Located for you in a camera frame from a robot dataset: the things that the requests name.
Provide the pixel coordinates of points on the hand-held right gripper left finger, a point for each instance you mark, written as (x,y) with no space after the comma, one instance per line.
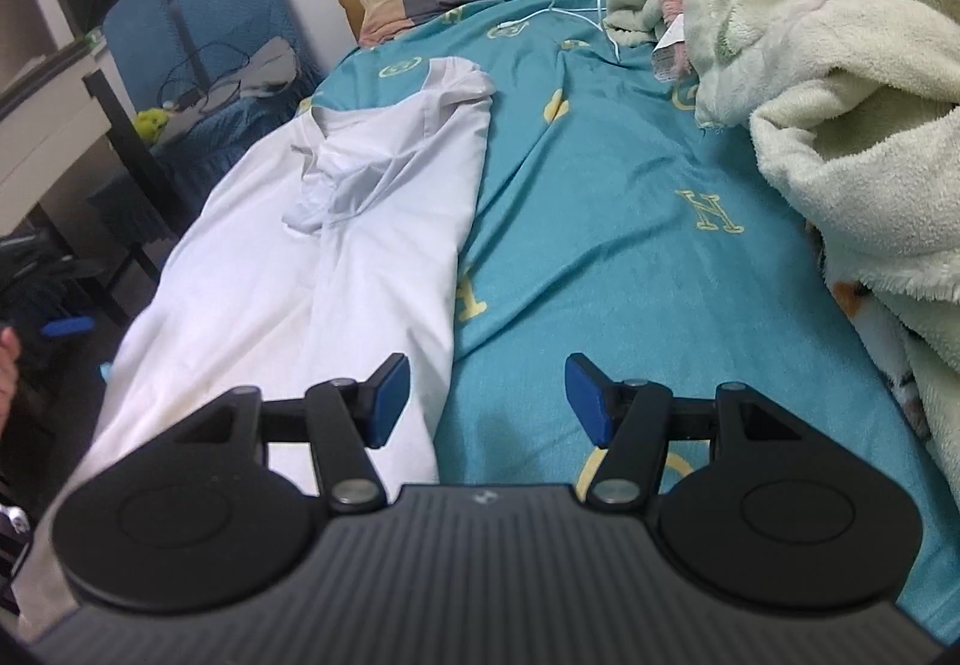
(390,402)

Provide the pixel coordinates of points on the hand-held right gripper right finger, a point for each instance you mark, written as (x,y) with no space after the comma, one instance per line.
(587,401)

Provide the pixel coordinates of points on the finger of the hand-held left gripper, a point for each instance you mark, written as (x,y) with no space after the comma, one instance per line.
(67,326)

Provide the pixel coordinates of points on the white shirt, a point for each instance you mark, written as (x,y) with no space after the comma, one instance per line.
(300,275)

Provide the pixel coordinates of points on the person's left hand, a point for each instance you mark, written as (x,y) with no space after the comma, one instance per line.
(7,372)

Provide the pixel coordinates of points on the white desk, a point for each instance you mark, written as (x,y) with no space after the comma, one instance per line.
(45,140)

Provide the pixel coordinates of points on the yellow-green plush toy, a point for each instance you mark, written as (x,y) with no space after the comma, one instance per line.
(150,123)

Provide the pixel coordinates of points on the teal printed bed sheet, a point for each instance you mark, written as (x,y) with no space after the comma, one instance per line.
(637,147)

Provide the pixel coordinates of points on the grey cloth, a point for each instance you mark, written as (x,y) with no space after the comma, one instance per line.
(266,68)

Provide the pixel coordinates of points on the pale green small cloth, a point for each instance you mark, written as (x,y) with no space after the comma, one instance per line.
(630,16)

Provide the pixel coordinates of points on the cream fleece blanket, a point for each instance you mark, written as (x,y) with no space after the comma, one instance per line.
(825,35)

